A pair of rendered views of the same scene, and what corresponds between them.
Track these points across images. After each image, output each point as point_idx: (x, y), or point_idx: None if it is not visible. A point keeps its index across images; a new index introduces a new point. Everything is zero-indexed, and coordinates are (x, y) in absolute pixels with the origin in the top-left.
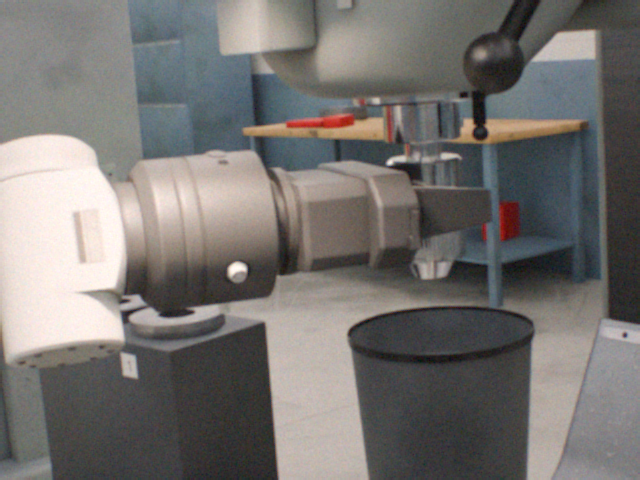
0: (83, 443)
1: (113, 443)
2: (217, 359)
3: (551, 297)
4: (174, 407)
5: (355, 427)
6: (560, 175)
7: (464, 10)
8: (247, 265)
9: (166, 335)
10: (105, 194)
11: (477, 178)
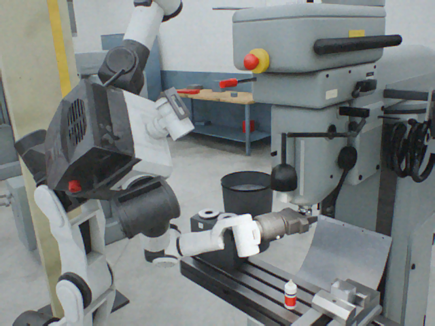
0: None
1: None
2: None
3: (265, 152)
4: (232, 241)
5: (212, 200)
6: (268, 111)
7: (321, 195)
8: (279, 236)
9: None
10: (256, 226)
11: (240, 111)
